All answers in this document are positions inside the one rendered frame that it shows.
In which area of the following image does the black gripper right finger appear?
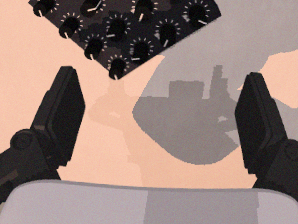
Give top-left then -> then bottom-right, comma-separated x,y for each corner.
235,72 -> 298,202

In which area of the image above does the black knob box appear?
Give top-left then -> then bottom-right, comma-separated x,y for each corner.
28,0 -> 222,81

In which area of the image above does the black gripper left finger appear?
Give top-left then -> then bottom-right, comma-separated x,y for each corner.
0,66 -> 86,205

